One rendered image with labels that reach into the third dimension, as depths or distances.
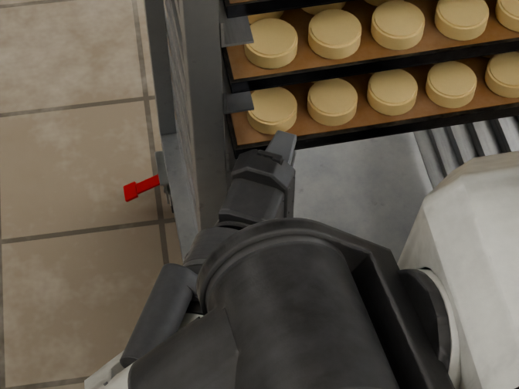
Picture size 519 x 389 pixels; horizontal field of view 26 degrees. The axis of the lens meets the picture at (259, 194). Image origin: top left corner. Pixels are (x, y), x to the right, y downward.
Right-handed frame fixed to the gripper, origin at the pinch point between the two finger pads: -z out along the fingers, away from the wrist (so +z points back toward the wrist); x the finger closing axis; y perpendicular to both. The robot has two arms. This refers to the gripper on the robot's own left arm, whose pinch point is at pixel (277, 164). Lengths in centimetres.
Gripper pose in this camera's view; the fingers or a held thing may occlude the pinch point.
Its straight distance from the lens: 109.2
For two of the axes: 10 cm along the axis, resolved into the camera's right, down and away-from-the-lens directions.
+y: -9.5, -2.7, 1.8
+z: -3.3, 7.8, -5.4
